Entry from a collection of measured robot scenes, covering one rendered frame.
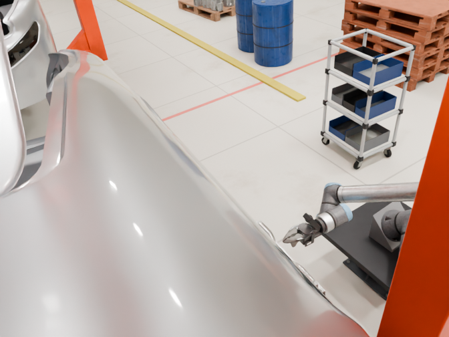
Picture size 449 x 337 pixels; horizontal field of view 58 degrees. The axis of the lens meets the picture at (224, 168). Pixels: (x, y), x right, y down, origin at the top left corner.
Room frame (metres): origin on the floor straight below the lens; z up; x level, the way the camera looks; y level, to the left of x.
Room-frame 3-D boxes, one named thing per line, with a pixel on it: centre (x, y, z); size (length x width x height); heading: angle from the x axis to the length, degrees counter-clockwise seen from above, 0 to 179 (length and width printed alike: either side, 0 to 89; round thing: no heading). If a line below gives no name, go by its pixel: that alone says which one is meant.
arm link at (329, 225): (1.32, -0.44, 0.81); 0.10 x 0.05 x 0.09; 25
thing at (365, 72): (2.92, -1.19, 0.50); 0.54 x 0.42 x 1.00; 25
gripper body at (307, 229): (1.28, -0.37, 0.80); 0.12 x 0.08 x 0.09; 115
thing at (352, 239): (1.62, -0.97, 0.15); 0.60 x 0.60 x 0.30; 29
